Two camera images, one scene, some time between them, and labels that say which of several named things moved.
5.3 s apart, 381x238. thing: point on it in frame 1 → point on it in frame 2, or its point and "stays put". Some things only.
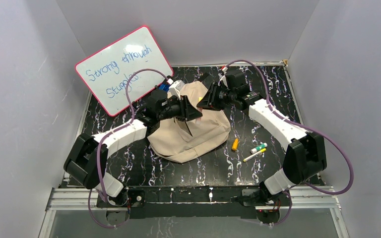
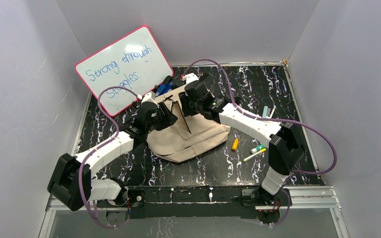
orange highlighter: [235, 144] stays put
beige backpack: [186, 141] stays put
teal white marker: [262, 146] stays put
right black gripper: [209, 100] → [184, 99]
